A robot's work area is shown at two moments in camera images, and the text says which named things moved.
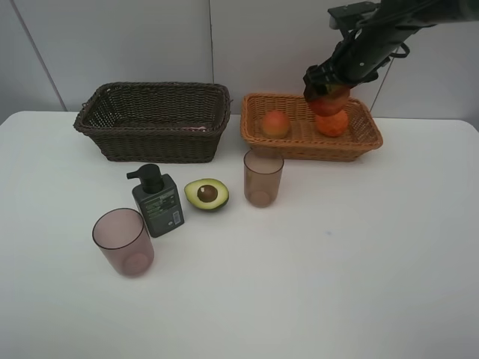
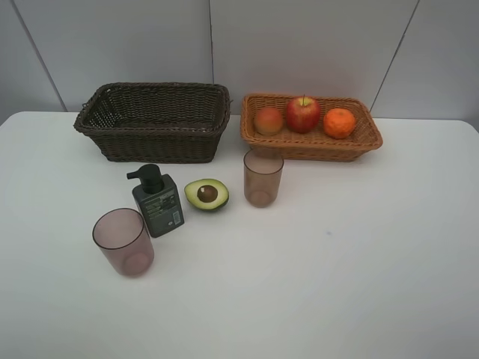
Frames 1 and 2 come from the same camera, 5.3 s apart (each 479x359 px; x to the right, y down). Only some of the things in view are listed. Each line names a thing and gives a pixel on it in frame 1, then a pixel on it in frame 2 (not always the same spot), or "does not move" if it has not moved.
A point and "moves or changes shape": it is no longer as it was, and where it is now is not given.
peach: (275, 124) moves or changes shape
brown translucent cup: (263, 170) does not move
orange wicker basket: (302, 141) does not move
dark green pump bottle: (157, 200) does not move
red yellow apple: (331, 101) to (303, 114)
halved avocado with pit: (206, 194) does not move
